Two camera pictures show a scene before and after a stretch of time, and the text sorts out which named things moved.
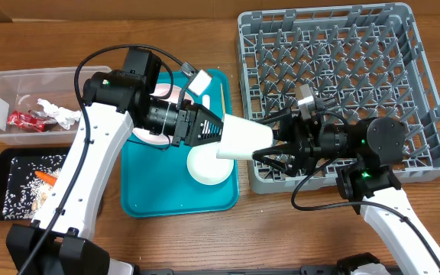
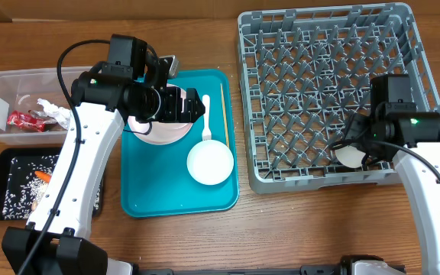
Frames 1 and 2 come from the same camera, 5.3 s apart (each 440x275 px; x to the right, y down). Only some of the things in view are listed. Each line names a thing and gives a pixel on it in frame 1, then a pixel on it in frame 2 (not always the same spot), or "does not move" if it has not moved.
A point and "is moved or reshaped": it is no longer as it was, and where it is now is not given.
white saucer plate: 205,167 does not move
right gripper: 297,133 -> 354,125
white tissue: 65,117 does not move
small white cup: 241,137 is moved or reshaped
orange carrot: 47,178 does not move
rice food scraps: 25,190 does not move
